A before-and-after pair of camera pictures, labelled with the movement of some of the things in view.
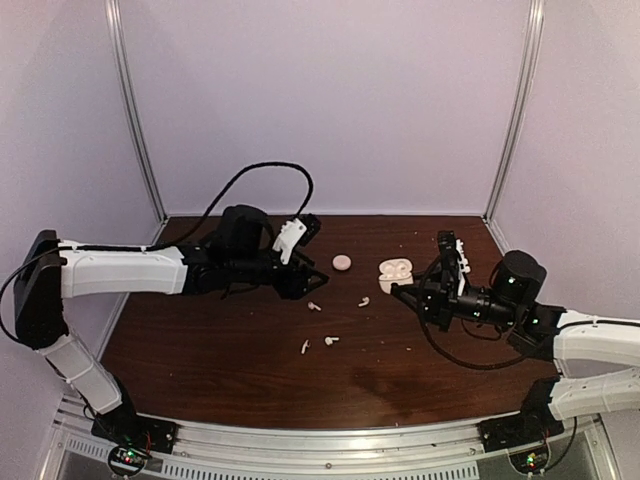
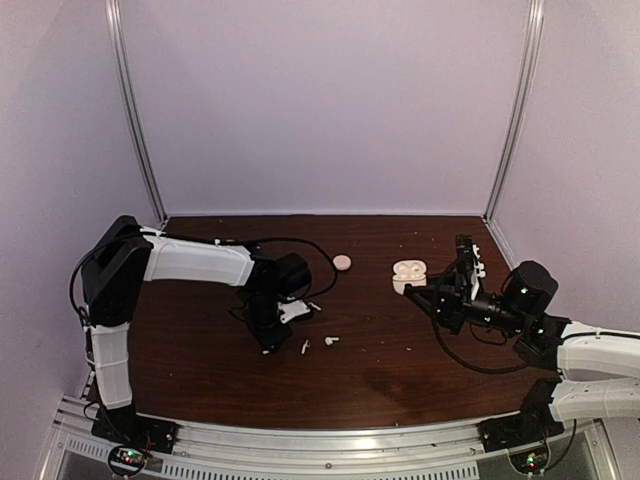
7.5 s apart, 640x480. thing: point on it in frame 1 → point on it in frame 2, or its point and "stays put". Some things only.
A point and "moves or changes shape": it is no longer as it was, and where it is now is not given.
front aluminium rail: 448,450 stays put
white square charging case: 394,270 moves or changes shape
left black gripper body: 286,287 → 261,323
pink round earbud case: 341,262 stays put
